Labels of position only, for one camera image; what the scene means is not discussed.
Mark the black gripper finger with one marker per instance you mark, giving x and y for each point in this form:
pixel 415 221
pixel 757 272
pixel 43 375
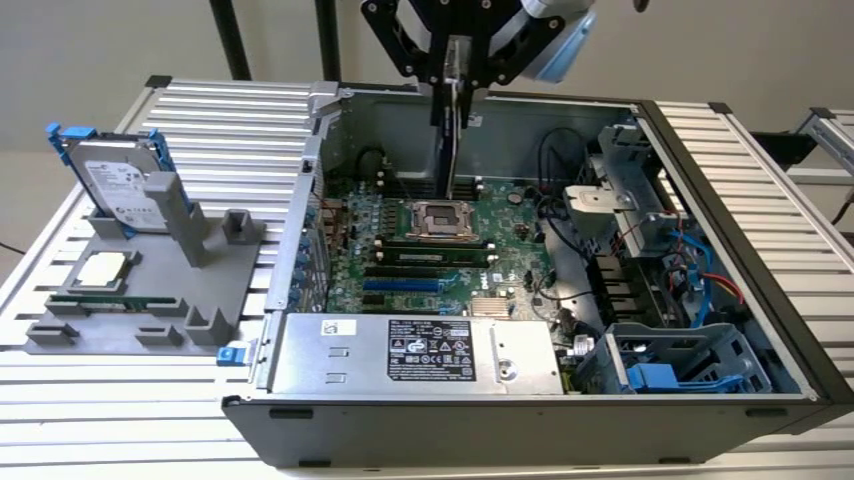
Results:
pixel 521 50
pixel 403 50

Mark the green graphics card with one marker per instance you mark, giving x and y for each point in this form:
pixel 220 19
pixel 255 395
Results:
pixel 449 160

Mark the black stand pole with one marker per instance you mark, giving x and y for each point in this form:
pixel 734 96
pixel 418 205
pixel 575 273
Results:
pixel 327 40
pixel 230 40

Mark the round coin cell battery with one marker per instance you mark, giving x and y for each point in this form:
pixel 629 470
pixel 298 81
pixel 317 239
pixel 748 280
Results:
pixel 514 197

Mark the silver metal drive cage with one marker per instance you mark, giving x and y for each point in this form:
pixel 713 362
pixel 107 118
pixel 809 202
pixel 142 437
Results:
pixel 594 200

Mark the CPU socket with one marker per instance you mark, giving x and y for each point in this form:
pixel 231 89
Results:
pixel 441 220

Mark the green motherboard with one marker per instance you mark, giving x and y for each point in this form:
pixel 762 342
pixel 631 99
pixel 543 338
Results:
pixel 507 235

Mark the green RAM stick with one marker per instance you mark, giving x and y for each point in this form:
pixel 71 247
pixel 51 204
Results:
pixel 427 257
pixel 143 302

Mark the black expansion slot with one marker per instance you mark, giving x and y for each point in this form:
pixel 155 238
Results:
pixel 414 271

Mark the blue expansion slot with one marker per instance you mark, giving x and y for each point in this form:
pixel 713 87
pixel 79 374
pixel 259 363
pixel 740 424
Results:
pixel 401 286

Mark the neighbouring metal slat table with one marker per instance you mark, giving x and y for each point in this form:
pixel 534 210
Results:
pixel 830 122

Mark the hard disk in blue carrier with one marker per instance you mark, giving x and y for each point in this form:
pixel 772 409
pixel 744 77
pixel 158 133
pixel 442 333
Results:
pixel 116 185

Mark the silver chipset heatsink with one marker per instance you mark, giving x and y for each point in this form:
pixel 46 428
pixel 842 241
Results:
pixel 490 306

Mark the grey disk bay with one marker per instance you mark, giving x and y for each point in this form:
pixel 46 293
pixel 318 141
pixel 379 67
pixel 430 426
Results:
pixel 674 330

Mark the silver CPU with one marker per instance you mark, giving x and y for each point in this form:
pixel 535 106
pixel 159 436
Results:
pixel 100 270

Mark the silver power supply unit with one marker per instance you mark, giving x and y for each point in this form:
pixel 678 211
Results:
pixel 347 370

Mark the blue case latch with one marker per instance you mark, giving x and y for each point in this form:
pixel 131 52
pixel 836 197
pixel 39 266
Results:
pixel 230 355

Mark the blue disk bay latch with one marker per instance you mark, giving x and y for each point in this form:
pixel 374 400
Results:
pixel 654 377

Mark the grey parts rack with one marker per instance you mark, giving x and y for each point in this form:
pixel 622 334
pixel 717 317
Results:
pixel 120 345

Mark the open grey PC case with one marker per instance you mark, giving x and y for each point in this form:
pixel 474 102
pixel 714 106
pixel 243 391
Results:
pixel 467 430

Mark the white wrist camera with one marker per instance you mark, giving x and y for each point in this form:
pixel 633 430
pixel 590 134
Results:
pixel 543 9

